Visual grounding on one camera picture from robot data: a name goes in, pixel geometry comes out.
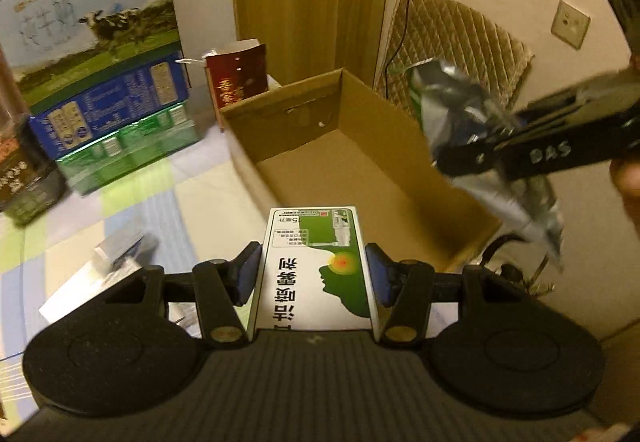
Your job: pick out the dark noodle carton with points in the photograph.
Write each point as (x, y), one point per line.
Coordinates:
(31, 182)

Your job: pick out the open cardboard box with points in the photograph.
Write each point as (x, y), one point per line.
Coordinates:
(331, 140)

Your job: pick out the white blue-logo medicine box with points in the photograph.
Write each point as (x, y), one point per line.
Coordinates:
(83, 286)

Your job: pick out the green wrapped carton pack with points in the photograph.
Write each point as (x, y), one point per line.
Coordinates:
(127, 149)

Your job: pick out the person's right hand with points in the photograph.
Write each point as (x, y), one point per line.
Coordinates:
(625, 176)

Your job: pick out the green white spray box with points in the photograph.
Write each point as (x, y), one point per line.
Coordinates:
(313, 275)

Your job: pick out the cow picture milk carton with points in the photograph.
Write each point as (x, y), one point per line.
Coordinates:
(58, 48)

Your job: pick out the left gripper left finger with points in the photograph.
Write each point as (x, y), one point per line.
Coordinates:
(220, 286)

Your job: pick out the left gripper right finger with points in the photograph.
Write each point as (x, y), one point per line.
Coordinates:
(405, 290)

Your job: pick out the quilted chair cushion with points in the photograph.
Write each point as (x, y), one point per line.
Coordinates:
(452, 31)

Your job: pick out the blue milk carton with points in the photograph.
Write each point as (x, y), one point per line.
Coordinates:
(109, 106)

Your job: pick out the silver foil bag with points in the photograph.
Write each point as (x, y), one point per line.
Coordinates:
(441, 93)

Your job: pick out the checked tablecloth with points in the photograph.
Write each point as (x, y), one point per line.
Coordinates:
(181, 210)

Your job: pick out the single wall plate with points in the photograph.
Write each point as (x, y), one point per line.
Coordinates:
(570, 25)

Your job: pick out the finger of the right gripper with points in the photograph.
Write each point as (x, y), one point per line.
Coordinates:
(470, 148)

